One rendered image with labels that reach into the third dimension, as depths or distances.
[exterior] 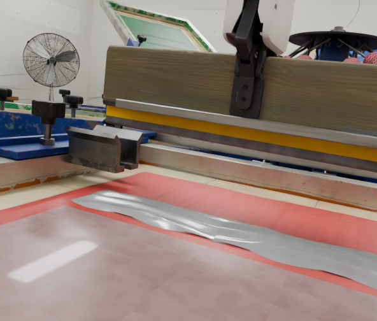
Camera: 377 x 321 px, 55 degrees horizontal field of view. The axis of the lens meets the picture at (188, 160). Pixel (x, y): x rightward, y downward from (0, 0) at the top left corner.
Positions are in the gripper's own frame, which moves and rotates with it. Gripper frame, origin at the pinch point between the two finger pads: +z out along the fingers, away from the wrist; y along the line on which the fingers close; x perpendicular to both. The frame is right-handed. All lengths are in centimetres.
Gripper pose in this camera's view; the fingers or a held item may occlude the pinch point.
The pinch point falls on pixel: (251, 98)
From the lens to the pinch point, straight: 40.6
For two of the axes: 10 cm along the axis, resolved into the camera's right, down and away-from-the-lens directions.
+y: -4.3, 1.1, -9.0
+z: -1.2, 9.8, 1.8
